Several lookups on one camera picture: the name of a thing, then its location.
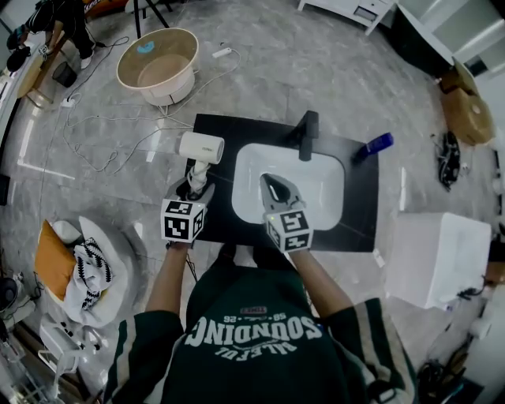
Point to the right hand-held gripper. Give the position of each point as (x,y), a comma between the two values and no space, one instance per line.
(290,230)

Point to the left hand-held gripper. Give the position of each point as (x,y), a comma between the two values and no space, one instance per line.
(182,221)

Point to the black vanity with white sink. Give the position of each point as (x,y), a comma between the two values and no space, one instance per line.
(288,189)

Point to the white hair dryer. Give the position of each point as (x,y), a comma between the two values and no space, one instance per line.
(201,145)

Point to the person's left forearm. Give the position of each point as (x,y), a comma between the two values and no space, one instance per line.
(167,284)

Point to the person's right forearm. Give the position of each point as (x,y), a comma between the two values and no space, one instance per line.
(321,284)

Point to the black faucet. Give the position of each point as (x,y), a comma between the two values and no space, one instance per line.
(307,134)

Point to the blue bottle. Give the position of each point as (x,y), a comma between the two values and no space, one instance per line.
(375,144)

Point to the black and white patterned cloth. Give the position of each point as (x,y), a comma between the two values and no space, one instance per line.
(90,272)

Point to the round beige tub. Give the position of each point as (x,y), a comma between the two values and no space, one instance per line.
(158,67)

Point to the white power strip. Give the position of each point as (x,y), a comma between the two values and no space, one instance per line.
(221,52)
(68,102)

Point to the dark green printed shirt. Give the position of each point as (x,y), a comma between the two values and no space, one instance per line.
(256,343)

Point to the small blue object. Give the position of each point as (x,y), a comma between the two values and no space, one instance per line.
(145,47)

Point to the orange cushion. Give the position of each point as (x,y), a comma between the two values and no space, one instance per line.
(53,260)

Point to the large white box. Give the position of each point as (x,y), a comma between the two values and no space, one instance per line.
(438,256)

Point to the black mesh waste bin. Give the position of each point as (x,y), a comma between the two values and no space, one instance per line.
(65,74)

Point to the grey chair with black legs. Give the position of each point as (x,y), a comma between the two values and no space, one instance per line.
(146,13)

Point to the white cabinet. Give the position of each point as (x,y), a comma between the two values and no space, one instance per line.
(347,10)

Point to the wooden desk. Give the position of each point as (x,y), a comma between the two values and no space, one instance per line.
(29,75)

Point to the brown cardboard box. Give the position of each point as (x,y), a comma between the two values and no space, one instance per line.
(467,106)

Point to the orange patterned sofa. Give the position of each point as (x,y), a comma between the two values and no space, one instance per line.
(100,6)

